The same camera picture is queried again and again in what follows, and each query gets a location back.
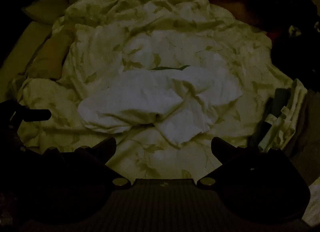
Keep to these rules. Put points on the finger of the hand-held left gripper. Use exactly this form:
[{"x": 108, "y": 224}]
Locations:
[{"x": 37, "y": 115}]

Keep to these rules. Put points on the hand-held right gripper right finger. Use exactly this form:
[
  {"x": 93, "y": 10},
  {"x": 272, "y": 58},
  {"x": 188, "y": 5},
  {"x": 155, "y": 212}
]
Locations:
[{"x": 215, "y": 145}]

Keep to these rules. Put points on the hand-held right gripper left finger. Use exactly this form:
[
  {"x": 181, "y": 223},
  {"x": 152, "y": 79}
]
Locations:
[{"x": 112, "y": 145}]

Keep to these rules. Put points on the white small shirt green collar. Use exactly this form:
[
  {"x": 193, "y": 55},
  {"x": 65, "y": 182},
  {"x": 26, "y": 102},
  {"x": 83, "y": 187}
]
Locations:
[{"x": 140, "y": 102}]

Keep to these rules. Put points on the stack of folded clothes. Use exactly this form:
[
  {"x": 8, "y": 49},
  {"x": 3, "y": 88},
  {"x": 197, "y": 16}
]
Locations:
[{"x": 287, "y": 112}]

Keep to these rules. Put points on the dark clothes heap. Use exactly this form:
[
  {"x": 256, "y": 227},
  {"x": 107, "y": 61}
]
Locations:
[{"x": 292, "y": 22}]

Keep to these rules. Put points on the yellow bed sheet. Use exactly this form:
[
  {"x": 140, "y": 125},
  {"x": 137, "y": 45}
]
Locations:
[{"x": 12, "y": 59}]

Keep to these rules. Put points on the tan pillow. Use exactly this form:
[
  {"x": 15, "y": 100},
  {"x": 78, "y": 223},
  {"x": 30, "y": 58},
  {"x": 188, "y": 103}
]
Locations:
[
  {"x": 48, "y": 54},
  {"x": 47, "y": 2}
]

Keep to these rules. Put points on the pile of white laundry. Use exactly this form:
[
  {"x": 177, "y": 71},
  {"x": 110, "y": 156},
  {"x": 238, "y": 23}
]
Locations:
[{"x": 175, "y": 34}]

